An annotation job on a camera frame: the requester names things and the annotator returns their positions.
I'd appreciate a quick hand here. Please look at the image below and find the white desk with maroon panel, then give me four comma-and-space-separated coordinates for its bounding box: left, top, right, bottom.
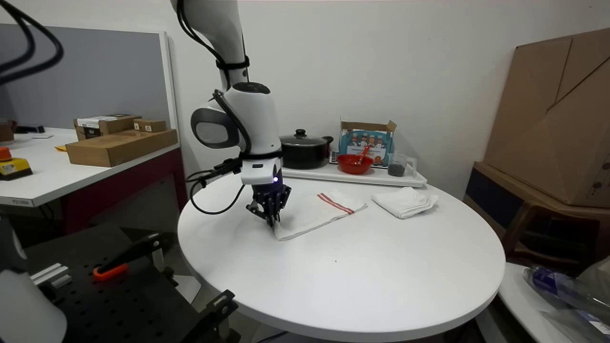
0, 126, 190, 237

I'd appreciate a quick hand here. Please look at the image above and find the small folded white cloth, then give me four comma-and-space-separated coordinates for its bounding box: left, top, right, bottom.
371, 185, 441, 221

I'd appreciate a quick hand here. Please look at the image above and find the large brown cardboard sheet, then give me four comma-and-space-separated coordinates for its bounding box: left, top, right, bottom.
483, 27, 610, 210

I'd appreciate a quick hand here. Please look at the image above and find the black clamp with orange handle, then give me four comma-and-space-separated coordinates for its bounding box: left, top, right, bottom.
90, 231, 169, 284

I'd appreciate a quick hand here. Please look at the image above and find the black pot with lid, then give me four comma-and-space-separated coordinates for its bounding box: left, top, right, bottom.
279, 128, 336, 172

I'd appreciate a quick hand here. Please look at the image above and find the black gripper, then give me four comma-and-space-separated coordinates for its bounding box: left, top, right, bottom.
247, 181, 294, 231

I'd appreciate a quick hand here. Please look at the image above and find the white side table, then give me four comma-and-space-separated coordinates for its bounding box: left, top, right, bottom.
498, 261, 610, 343

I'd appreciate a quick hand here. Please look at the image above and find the open cardboard box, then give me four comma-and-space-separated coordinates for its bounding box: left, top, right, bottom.
66, 128, 180, 170

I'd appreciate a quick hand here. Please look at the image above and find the yellow device with red button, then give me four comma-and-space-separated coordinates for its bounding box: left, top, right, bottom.
0, 147, 35, 183

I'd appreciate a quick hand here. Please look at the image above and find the small cardboard box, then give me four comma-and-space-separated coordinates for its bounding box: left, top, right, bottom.
75, 113, 144, 141
132, 117, 169, 136

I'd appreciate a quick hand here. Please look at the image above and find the grey partition panel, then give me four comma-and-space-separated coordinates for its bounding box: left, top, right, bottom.
0, 23, 178, 132

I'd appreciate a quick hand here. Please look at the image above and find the aluminium bar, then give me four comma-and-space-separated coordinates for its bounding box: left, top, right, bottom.
29, 261, 73, 292

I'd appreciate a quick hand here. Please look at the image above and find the white cloth with red stripe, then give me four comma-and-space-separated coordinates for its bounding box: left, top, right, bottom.
273, 189, 371, 242

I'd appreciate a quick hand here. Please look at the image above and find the red bowl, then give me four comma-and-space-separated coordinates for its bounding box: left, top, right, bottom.
336, 153, 376, 178

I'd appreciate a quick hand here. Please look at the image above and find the thick black overhead cable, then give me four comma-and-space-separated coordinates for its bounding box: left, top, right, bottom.
0, 0, 66, 88

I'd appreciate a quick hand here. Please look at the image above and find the cardboard box with blue print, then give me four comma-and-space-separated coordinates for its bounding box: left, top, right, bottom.
336, 119, 399, 168

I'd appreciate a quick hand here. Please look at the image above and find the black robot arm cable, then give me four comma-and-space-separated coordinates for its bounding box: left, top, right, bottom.
174, 0, 254, 218

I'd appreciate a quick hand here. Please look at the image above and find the white rounded cover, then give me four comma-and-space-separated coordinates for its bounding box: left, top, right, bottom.
0, 216, 69, 343

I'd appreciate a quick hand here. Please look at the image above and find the dark wooden stand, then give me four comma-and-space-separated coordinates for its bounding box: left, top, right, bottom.
464, 160, 610, 275

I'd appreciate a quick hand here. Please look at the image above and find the white rectangular tray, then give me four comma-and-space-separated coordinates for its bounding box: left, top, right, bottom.
281, 160, 430, 189

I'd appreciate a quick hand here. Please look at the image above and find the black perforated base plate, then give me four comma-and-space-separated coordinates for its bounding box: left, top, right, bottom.
26, 221, 241, 343

